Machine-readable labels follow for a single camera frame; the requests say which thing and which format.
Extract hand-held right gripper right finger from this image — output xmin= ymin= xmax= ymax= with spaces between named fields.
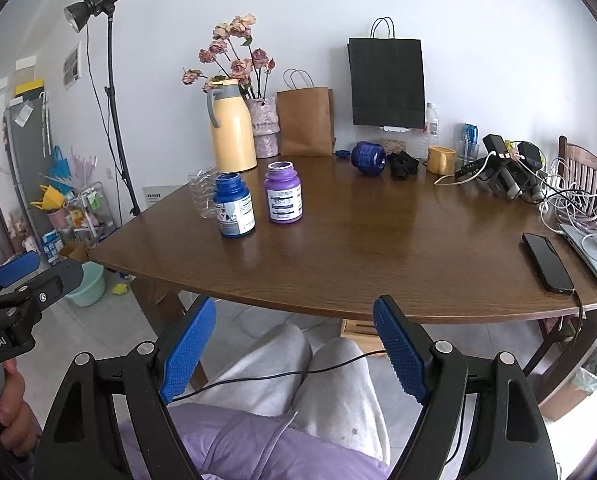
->
xmin=373 ymin=295 xmax=559 ymax=480

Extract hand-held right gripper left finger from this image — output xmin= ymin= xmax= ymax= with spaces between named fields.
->
xmin=33 ymin=296 xmax=217 ymax=480

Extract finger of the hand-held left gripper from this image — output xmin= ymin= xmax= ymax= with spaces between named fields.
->
xmin=0 ymin=259 xmax=85 ymax=342
xmin=0 ymin=251 xmax=42 ymax=302

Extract person's left hand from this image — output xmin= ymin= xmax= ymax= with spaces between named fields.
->
xmin=0 ymin=360 xmax=42 ymax=457

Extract green plastic basin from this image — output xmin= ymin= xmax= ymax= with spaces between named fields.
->
xmin=66 ymin=262 xmax=106 ymax=308

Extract small cardboard box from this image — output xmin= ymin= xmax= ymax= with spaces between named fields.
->
xmin=58 ymin=242 xmax=90 ymax=263

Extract wooden box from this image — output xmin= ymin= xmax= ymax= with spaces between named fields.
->
xmin=339 ymin=317 xmax=387 ymax=356

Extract pink bucket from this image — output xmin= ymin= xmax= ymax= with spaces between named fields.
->
xmin=46 ymin=207 xmax=70 ymax=231

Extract white slipper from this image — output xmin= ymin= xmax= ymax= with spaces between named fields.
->
xmin=236 ymin=305 xmax=292 ymax=342

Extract yellow plastic item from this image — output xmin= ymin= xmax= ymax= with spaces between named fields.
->
xmin=31 ymin=185 xmax=66 ymax=213

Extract person's grey trousers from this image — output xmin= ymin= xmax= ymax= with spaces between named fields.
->
xmin=171 ymin=322 xmax=392 ymax=466

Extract grey refrigerator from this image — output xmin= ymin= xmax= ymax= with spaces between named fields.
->
xmin=3 ymin=92 xmax=54 ymax=241

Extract blue shopping bag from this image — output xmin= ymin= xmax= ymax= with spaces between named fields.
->
xmin=52 ymin=146 xmax=72 ymax=177

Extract purple garment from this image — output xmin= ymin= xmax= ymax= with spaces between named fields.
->
xmin=121 ymin=405 xmax=394 ymax=480

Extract blue supplement bottle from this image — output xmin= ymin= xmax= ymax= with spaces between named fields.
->
xmin=213 ymin=172 xmax=256 ymax=239

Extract stacked clear plastic cups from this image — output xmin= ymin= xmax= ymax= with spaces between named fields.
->
xmin=188 ymin=166 xmax=220 ymax=221

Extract large cardboard box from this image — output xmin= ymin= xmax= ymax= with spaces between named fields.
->
xmin=539 ymin=375 xmax=595 ymax=422

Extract black smartphone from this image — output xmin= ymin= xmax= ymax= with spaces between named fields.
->
xmin=522 ymin=232 xmax=576 ymax=294

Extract purple supplement bottle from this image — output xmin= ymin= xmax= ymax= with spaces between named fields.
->
xmin=264 ymin=161 xmax=303 ymax=224

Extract green bin bag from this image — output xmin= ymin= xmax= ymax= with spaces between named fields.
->
xmin=571 ymin=345 xmax=597 ymax=396

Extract black cloth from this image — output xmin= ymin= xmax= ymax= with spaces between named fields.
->
xmin=387 ymin=150 xmax=420 ymax=181

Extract black light stand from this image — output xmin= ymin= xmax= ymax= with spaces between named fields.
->
xmin=104 ymin=10 xmax=142 ymax=218

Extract yellow mug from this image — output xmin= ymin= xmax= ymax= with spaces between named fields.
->
xmin=426 ymin=146 xmax=457 ymax=175

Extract dark blue jar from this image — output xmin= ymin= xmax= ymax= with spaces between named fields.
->
xmin=351 ymin=141 xmax=390 ymax=176

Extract grey laptop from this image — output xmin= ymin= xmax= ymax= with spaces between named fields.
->
xmin=559 ymin=222 xmax=597 ymax=287

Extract clear drinking glass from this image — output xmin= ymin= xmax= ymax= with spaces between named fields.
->
xmin=456 ymin=123 xmax=480 ymax=163

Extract yellow thermos jug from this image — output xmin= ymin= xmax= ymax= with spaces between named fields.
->
xmin=206 ymin=79 xmax=258 ymax=173

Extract black power adapter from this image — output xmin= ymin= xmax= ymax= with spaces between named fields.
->
xmin=483 ymin=134 xmax=510 ymax=157
xmin=517 ymin=142 xmax=543 ymax=172

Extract pink textured vase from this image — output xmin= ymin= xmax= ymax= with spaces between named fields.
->
xmin=245 ymin=96 xmax=280 ymax=157

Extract clear water bottle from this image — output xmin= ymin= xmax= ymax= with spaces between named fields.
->
xmin=421 ymin=102 xmax=440 ymax=161

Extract brown paper bag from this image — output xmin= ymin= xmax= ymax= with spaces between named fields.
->
xmin=276 ymin=68 xmax=336 ymax=157

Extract wooden chair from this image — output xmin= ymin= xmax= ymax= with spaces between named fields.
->
xmin=557 ymin=136 xmax=597 ymax=221

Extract black paper bag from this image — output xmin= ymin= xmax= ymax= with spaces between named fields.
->
xmin=347 ymin=16 xmax=426 ymax=130

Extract dried pink roses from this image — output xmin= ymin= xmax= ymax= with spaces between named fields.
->
xmin=182 ymin=12 xmax=275 ymax=101

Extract wire storage cart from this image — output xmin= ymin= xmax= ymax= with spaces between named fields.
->
xmin=53 ymin=182 xmax=116 ymax=256

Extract black cable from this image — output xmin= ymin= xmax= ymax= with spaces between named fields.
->
xmin=171 ymin=290 xmax=585 ymax=406

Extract grey battery handles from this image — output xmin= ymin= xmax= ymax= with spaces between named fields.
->
xmin=487 ymin=164 xmax=542 ymax=202

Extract tangled white cables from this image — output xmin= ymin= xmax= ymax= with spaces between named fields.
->
xmin=433 ymin=152 xmax=597 ymax=262

